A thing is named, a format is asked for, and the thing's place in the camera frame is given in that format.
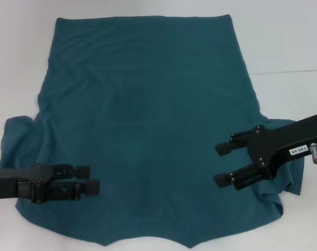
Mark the teal blue t-shirt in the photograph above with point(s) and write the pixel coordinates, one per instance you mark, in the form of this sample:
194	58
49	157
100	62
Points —
153	104

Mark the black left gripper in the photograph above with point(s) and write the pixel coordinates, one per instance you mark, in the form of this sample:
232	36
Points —
20	180

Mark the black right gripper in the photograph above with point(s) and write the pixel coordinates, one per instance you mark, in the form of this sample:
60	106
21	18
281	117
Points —
284	141

